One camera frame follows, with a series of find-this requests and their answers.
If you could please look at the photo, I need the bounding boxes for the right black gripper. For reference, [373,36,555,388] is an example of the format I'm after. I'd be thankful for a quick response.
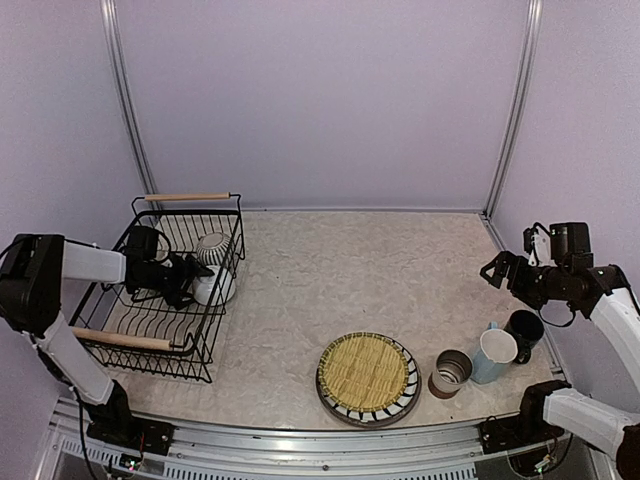
[482,250,572,310]

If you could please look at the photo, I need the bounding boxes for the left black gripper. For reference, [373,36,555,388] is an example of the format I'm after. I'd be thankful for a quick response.
[138,254,212,310]

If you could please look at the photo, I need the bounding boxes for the white ceramic bowl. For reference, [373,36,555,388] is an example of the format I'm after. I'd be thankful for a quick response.
[192,265,236,307]

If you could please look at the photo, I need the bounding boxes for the dark navy cup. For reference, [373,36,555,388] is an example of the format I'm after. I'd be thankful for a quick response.
[504,310,545,365]

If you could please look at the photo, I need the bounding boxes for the light blue faceted cup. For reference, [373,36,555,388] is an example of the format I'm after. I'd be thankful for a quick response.
[471,322,518,385]

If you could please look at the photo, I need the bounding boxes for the white brown ceramic cup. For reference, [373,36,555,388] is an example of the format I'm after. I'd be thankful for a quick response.
[428,349,472,400]

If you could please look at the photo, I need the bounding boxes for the black white striped plate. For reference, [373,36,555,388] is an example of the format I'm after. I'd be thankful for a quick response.
[317,333,420,422]

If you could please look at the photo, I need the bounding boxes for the yellow woven bamboo mat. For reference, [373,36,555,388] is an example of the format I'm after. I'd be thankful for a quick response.
[316,332,410,413]

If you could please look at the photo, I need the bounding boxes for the grey deer pattern plate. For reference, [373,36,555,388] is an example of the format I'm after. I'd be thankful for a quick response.
[315,334,424,429]

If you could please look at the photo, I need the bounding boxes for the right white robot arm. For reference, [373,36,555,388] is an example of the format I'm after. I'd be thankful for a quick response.
[480,251,639,479]

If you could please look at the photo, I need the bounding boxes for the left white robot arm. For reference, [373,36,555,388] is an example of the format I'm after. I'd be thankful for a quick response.
[1,227,212,445]

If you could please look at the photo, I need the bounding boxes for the striped ceramic bowl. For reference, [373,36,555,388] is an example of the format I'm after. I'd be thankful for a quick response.
[196,232,231,267]

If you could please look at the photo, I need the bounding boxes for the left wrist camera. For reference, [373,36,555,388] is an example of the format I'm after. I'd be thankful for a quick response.
[121,225,171,263]

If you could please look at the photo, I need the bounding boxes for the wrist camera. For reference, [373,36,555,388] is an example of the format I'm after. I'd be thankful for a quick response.
[121,225,171,263]
[523,222,594,272]

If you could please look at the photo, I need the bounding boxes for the black wire dish rack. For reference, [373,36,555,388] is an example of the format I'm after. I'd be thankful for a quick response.
[70,193,245,382]

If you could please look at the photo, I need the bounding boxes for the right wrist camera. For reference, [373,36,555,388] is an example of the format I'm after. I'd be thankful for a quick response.
[523,222,594,272]

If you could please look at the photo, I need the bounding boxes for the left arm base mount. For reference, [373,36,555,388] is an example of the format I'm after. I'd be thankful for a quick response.
[87,417,176,456]

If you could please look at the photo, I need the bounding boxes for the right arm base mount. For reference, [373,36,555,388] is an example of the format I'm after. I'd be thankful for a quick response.
[477,414,565,454]

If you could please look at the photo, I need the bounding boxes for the front aluminium rail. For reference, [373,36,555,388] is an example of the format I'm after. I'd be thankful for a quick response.
[39,397,616,480]

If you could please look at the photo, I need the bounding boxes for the right aluminium frame post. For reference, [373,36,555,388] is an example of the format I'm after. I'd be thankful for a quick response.
[483,0,544,223]

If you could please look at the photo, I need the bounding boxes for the aluminium frame post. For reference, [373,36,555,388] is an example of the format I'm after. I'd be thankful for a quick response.
[100,0,157,194]
[483,0,544,223]

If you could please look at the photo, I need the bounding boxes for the left aluminium frame post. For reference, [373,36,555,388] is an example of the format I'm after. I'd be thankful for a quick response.
[100,0,157,194]

